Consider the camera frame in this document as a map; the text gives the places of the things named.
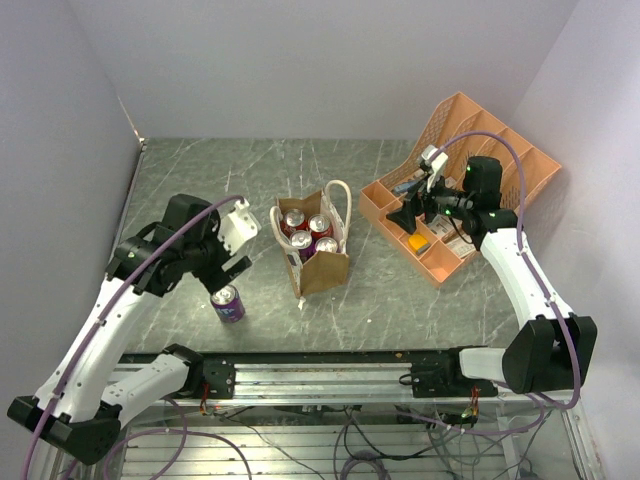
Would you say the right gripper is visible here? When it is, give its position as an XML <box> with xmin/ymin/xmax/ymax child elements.
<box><xmin>386</xmin><ymin>167</ymin><xmax>473</xmax><ymax>234</ymax></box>

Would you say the purple fanta can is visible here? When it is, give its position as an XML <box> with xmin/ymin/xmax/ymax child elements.
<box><xmin>210</xmin><ymin>285</ymin><xmax>245</xmax><ymax>323</ymax></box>
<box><xmin>314</xmin><ymin>237</ymin><xmax>339</xmax><ymax>253</ymax></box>
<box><xmin>289</xmin><ymin>230</ymin><xmax>314</xmax><ymax>262</ymax></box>

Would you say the brown canvas tote bag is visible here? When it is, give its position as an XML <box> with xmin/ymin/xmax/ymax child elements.
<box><xmin>269</xmin><ymin>180</ymin><xmax>352</xmax><ymax>299</ymax></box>

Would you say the red Coca-Cola can back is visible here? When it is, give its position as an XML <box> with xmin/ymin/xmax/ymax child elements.
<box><xmin>280</xmin><ymin>208</ymin><xmax>308</xmax><ymax>238</ymax></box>

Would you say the red coca-cola can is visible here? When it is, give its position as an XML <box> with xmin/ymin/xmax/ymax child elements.
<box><xmin>280</xmin><ymin>208</ymin><xmax>308</xmax><ymax>238</ymax></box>
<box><xmin>308</xmin><ymin>213</ymin><xmax>333</xmax><ymax>241</ymax></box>

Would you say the purple Fanta can back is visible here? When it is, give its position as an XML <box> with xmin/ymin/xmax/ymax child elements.
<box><xmin>314</xmin><ymin>237</ymin><xmax>339</xmax><ymax>253</ymax></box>

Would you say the red Coca-Cola can front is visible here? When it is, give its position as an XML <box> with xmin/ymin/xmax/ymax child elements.
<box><xmin>308</xmin><ymin>213</ymin><xmax>333</xmax><ymax>241</ymax></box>

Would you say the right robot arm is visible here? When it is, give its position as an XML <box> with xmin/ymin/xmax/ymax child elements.
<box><xmin>386</xmin><ymin>146</ymin><xmax>597</xmax><ymax>396</ymax></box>

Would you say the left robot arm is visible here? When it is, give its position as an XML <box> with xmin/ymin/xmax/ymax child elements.
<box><xmin>7</xmin><ymin>194</ymin><xmax>260</xmax><ymax>465</ymax></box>

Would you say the blue marker in organizer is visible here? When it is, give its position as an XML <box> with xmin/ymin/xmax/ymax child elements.
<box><xmin>391</xmin><ymin>180</ymin><xmax>417</xmax><ymax>196</ymax></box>

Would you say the yellow eraser in organizer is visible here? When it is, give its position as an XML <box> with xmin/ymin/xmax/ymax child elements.
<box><xmin>407</xmin><ymin>234</ymin><xmax>431</xmax><ymax>256</ymax></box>

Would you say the orange plastic desk organizer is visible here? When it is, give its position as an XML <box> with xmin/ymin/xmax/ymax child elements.
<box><xmin>357</xmin><ymin>91</ymin><xmax>562</xmax><ymax>290</ymax></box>

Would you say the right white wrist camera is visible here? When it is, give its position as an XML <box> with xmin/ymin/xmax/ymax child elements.
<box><xmin>419</xmin><ymin>145</ymin><xmax>448</xmax><ymax>192</ymax></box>

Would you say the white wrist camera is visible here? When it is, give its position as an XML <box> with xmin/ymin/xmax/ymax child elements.
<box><xmin>217</xmin><ymin>200</ymin><xmax>261</xmax><ymax>256</ymax></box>
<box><xmin>419</xmin><ymin>145</ymin><xmax>448</xmax><ymax>192</ymax></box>

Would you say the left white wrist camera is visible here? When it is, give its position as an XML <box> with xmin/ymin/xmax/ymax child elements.
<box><xmin>217</xmin><ymin>200</ymin><xmax>261</xmax><ymax>256</ymax></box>

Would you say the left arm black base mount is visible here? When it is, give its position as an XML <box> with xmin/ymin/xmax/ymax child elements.
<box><xmin>194</xmin><ymin>354</ymin><xmax>236</xmax><ymax>400</ymax></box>

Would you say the aluminium mounting rail frame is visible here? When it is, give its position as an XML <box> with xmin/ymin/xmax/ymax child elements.
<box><xmin>73</xmin><ymin>350</ymin><xmax>604</xmax><ymax>479</ymax></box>

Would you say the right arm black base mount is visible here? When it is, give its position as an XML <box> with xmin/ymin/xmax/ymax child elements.
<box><xmin>398</xmin><ymin>348</ymin><xmax>498</xmax><ymax>398</ymax></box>

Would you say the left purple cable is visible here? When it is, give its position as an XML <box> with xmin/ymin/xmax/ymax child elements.
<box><xmin>22</xmin><ymin>194</ymin><xmax>249</xmax><ymax>480</ymax></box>

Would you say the purple cable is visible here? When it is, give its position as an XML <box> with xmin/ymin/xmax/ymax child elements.
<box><xmin>424</xmin><ymin>130</ymin><xmax>584</xmax><ymax>436</ymax></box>
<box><xmin>22</xmin><ymin>194</ymin><xmax>249</xmax><ymax>480</ymax></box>

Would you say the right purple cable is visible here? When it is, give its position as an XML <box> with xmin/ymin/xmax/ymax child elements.
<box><xmin>424</xmin><ymin>130</ymin><xmax>584</xmax><ymax>436</ymax></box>

